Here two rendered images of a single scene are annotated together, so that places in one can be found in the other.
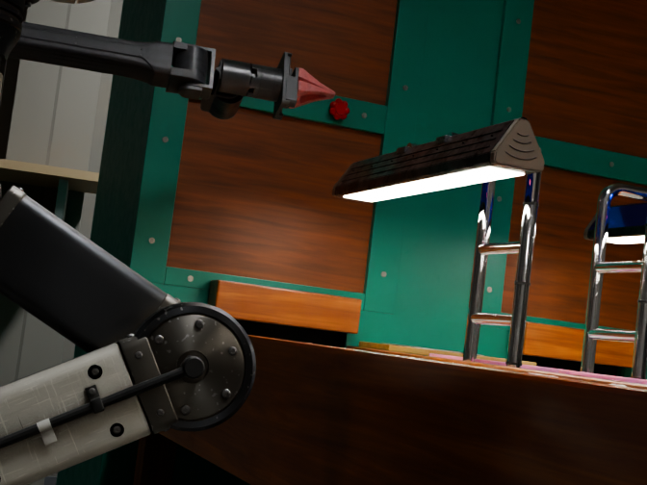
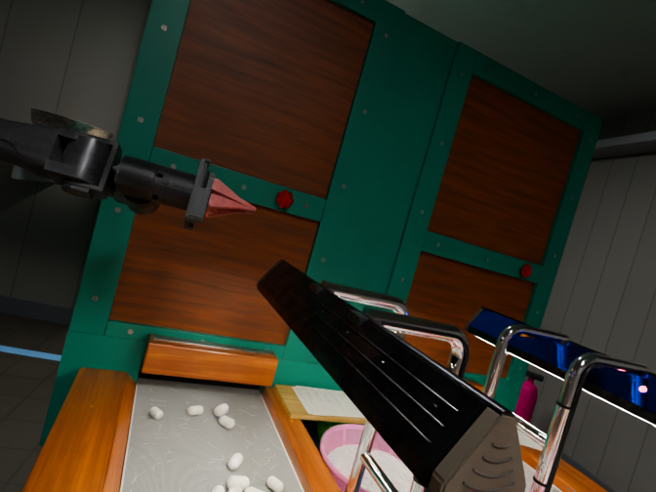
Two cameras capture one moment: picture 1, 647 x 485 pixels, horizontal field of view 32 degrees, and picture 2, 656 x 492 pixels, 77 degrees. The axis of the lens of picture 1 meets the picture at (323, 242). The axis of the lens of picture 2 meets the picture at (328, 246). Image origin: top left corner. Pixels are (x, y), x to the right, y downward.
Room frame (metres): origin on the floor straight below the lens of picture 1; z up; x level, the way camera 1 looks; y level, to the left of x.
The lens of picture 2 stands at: (1.27, -0.09, 1.20)
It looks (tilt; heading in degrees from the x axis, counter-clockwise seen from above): 3 degrees down; 358
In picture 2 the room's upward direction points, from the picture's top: 16 degrees clockwise
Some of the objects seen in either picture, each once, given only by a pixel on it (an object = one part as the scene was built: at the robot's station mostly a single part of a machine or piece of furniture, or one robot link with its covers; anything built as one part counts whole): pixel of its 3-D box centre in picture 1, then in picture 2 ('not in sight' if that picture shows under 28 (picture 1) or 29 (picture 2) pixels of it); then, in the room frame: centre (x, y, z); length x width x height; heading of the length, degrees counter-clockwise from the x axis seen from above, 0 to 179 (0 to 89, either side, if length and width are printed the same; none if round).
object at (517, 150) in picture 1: (424, 165); (333, 322); (1.83, -0.15, 1.08); 0.62 x 0.08 x 0.07; 20
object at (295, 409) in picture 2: (447, 354); (342, 405); (2.30, -0.28, 0.77); 0.33 x 0.15 x 0.01; 110
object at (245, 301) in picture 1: (285, 306); (213, 360); (2.23, 0.06, 0.83); 0.30 x 0.06 x 0.07; 110
